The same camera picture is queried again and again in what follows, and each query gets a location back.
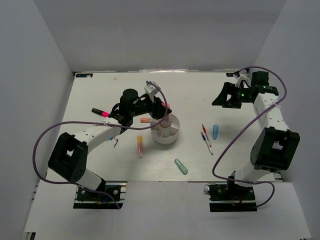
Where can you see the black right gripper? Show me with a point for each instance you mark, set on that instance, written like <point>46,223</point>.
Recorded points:
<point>227,89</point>

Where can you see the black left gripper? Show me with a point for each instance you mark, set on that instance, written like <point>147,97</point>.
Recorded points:
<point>157,109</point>

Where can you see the pink capped highlighter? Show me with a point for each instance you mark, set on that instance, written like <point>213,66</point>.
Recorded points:
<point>167,120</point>

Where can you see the grey highlighter orange cap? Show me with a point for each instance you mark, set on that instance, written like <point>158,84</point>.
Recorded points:
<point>145,120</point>

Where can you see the black highlighter pink cap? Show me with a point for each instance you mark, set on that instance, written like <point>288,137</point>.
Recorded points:
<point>99,112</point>

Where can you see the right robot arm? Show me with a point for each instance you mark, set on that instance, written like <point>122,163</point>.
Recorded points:
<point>276,145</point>

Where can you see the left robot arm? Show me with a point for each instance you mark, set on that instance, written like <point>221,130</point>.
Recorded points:
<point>69,156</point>

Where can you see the white round pen holder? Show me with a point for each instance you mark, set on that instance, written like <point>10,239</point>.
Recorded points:
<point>166,136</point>

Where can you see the blue transparent highlighter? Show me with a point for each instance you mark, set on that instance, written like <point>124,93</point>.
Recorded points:
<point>215,130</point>

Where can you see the yellow capped orange highlighter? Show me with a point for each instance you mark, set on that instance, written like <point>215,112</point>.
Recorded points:
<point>140,146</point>

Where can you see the red gel pen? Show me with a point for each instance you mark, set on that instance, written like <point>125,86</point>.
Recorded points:
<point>206,135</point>

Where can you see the blue gel pen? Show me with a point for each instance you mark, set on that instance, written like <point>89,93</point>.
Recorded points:
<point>207,144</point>

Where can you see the green transparent highlighter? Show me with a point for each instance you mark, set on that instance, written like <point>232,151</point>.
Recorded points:
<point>181,166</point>

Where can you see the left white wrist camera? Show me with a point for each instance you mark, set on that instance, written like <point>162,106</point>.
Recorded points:
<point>151,89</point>

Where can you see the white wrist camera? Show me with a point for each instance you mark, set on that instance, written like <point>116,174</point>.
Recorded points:
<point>242,79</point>
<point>151,89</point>

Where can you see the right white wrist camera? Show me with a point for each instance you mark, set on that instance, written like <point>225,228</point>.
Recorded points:
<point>242,79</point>

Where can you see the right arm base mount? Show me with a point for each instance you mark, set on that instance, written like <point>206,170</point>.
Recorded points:
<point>228,198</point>

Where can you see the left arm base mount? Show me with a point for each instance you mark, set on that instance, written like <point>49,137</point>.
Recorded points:
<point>88,200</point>

